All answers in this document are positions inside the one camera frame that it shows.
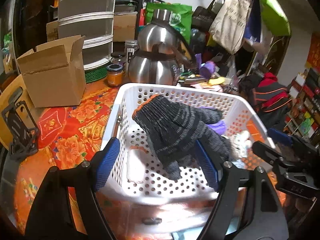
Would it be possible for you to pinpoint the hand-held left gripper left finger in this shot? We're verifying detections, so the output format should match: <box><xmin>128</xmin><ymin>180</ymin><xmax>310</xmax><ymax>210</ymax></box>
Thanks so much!
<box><xmin>24</xmin><ymin>137</ymin><xmax>121</xmax><ymax>240</ymax></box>

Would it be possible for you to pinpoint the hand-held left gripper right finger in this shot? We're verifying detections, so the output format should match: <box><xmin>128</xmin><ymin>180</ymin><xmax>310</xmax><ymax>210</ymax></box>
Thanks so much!
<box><xmin>196</xmin><ymin>139</ymin><xmax>288</xmax><ymax>240</ymax></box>

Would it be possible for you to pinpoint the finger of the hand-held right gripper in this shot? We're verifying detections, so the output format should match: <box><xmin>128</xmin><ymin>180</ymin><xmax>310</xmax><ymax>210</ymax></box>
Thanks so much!
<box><xmin>252</xmin><ymin>141</ymin><xmax>297</xmax><ymax>167</ymax></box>
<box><xmin>267</xmin><ymin>128</ymin><xmax>302</xmax><ymax>146</ymax></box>

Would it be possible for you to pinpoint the white perforated plastic basket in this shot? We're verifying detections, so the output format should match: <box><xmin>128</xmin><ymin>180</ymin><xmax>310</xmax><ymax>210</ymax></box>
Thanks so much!
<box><xmin>100</xmin><ymin>83</ymin><xmax>275</xmax><ymax>205</ymax></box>

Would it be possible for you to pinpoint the purple and white tissue pack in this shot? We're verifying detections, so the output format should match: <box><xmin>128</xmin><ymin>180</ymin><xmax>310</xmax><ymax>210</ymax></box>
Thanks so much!
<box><xmin>200</xmin><ymin>106</ymin><xmax>227</xmax><ymax>134</ymax></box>

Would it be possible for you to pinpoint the dark grey knit glove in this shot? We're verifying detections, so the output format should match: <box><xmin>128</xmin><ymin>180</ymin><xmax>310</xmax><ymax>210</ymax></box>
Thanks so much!
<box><xmin>132</xmin><ymin>94</ymin><xmax>232</xmax><ymax>180</ymax></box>

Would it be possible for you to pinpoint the white cloth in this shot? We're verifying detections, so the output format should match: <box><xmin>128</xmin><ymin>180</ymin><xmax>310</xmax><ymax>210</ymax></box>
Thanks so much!
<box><xmin>126</xmin><ymin>147</ymin><xmax>148</xmax><ymax>183</ymax></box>

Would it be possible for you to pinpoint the red and black jacket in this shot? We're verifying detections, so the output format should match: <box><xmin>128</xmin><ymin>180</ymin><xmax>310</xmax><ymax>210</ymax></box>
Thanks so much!
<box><xmin>250</xmin><ymin>72</ymin><xmax>293</xmax><ymax>120</ymax></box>

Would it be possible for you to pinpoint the shelf of packaged goods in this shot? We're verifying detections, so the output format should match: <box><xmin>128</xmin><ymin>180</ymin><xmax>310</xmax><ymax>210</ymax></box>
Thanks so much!
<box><xmin>284</xmin><ymin>67</ymin><xmax>320</xmax><ymax>145</ymax></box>

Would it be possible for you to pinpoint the orange glass jar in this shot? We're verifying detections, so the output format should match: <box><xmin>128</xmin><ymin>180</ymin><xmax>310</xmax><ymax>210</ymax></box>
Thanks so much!
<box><xmin>107</xmin><ymin>64</ymin><xmax>124</xmax><ymax>87</ymax></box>

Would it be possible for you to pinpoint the green woven plastic basket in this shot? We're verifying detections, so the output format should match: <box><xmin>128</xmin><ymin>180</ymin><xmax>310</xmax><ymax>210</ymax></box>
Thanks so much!
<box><xmin>84</xmin><ymin>64</ymin><xmax>108</xmax><ymax>84</ymax></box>

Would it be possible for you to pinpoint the black metal clamp stand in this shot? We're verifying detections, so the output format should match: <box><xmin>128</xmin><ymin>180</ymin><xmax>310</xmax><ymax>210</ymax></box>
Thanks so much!
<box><xmin>1</xmin><ymin>87</ymin><xmax>40</xmax><ymax>158</ymax></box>

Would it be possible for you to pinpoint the purple plastic cup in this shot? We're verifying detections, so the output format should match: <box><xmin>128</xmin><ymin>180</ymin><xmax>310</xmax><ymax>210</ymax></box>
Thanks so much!
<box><xmin>200</xmin><ymin>61</ymin><xmax>216</xmax><ymax>78</ymax></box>

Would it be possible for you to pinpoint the open brown cardboard box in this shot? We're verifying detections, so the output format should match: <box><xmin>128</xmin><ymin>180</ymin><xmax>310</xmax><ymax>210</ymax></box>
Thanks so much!
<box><xmin>16</xmin><ymin>35</ymin><xmax>87</xmax><ymax>108</ymax></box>

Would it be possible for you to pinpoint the small dark lidded jar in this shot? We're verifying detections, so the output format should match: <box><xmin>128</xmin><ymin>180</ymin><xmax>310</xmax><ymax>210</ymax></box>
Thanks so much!
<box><xmin>111</xmin><ymin>52</ymin><xmax>126</xmax><ymax>67</ymax></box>

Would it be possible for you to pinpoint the stainless steel gourd kettle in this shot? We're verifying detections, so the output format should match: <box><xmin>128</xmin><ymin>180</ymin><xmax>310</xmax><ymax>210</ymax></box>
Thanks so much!
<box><xmin>127</xmin><ymin>9</ymin><xmax>192</xmax><ymax>86</ymax></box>

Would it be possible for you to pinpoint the tall clear spice jar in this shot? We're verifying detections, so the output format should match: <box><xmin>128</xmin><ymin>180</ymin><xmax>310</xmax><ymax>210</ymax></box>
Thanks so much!
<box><xmin>124</xmin><ymin>39</ymin><xmax>138</xmax><ymax>73</ymax></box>

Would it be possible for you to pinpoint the dark blue fabric bag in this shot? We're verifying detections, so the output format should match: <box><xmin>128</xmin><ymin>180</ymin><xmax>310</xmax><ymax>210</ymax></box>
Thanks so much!
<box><xmin>244</xmin><ymin>0</ymin><xmax>262</xmax><ymax>43</ymax></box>

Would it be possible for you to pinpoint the beige canvas tote bag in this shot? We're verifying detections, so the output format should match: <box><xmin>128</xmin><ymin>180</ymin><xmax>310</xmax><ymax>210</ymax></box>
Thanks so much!
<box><xmin>209</xmin><ymin>0</ymin><xmax>252</xmax><ymax>55</ymax></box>

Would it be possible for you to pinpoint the lime green fabric bag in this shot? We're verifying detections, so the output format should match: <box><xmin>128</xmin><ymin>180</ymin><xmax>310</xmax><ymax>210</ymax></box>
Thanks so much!
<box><xmin>255</xmin><ymin>0</ymin><xmax>292</xmax><ymax>37</ymax></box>

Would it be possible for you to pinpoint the closed brown cardboard box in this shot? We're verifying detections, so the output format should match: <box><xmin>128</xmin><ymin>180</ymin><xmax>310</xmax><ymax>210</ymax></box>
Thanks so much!
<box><xmin>114</xmin><ymin>14</ymin><xmax>138</xmax><ymax>42</ymax></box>

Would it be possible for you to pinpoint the stacked grey drawer tower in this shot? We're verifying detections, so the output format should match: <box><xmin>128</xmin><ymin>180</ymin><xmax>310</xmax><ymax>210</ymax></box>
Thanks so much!
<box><xmin>57</xmin><ymin>0</ymin><xmax>117</xmax><ymax>70</ymax></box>

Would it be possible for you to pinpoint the green printed shopping bag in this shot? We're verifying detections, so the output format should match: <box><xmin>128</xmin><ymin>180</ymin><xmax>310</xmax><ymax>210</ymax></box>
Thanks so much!
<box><xmin>145</xmin><ymin>1</ymin><xmax>193</xmax><ymax>45</ymax></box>

